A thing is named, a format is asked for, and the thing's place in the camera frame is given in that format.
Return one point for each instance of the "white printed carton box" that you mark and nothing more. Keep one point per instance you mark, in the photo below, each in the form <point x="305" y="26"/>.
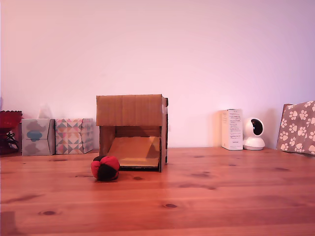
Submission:
<point x="232" y="130"/>

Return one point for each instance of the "red glass bowl on stand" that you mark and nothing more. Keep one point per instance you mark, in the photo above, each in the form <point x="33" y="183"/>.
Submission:
<point x="8" y="123"/>

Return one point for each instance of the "white tissue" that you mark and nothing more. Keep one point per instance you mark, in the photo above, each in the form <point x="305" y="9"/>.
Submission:
<point x="45" y="111"/>

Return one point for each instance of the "grey cloud print tissue box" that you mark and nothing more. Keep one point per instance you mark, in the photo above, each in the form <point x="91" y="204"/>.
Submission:
<point x="37" y="137"/>

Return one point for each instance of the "geometric pattern tissue box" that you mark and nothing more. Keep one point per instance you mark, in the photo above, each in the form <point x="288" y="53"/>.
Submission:
<point x="72" y="136"/>

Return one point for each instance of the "paw print fabric cushion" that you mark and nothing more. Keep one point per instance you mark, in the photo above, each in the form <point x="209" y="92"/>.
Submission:
<point x="297" y="127"/>

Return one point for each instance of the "cardboard dice tower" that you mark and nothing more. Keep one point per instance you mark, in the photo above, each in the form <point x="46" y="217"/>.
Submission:
<point x="129" y="110"/>

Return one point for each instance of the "small white round camera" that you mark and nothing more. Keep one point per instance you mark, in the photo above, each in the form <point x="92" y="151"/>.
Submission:
<point x="254" y="134"/>

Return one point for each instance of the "red and black footbag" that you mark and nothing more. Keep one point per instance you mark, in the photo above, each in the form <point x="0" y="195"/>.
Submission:
<point x="105" y="168"/>

